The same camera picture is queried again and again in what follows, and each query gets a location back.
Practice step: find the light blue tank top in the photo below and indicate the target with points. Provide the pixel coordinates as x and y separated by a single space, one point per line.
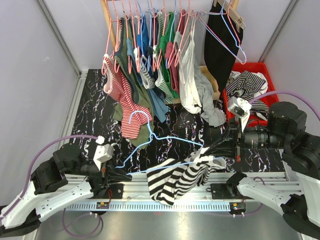
147 82

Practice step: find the red plastic bin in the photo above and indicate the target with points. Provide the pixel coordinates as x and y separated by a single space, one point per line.
254 67

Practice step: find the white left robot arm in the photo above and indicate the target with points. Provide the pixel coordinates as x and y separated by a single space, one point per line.
66 178

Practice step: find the red white striped tank top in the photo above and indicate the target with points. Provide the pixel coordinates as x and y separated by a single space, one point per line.
118 87

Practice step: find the white plain tank top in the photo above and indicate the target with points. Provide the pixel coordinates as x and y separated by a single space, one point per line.
188 92

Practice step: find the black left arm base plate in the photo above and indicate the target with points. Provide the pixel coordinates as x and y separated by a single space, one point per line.
115 191

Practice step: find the white slotted cable duct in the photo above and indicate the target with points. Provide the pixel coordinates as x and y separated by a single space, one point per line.
148 206

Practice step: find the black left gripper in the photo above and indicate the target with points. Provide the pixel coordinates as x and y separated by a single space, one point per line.
119 175

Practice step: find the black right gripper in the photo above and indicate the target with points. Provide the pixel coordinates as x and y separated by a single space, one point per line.
223 146

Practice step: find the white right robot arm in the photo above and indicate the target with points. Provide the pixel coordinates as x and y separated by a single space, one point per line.
285 132

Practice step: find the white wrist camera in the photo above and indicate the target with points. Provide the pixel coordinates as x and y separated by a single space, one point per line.
241 109
103 152

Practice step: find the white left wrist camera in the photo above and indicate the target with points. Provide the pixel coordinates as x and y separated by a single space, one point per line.
103 152

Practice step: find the white navy-trimmed tank top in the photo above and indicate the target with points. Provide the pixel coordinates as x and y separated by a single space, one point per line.
247 83

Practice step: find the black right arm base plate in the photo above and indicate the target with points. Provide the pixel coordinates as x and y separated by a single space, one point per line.
219 191

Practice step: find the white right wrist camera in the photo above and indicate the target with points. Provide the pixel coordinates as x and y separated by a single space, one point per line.
241 109

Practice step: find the olive green tank top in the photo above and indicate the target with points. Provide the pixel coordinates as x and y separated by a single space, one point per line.
125 66

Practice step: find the grey tank top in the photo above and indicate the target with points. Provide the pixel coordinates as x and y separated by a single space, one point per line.
211 114

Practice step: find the wooden clothes rack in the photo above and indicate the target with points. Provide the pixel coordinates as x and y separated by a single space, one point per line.
230 11

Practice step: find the purple black striped tank top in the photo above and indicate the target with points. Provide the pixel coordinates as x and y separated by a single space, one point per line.
259 108

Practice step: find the black garment on rack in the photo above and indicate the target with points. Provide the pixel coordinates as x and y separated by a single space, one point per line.
218 60

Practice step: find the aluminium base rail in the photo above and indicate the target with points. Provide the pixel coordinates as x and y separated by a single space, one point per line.
238 183

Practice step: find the black white wide-striped top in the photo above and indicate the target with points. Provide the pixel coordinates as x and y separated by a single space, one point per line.
174 178

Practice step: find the green white striped tank top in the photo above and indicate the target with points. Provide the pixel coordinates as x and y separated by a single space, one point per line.
159 20

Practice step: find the maroon tank top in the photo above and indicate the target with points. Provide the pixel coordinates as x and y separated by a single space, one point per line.
173 56

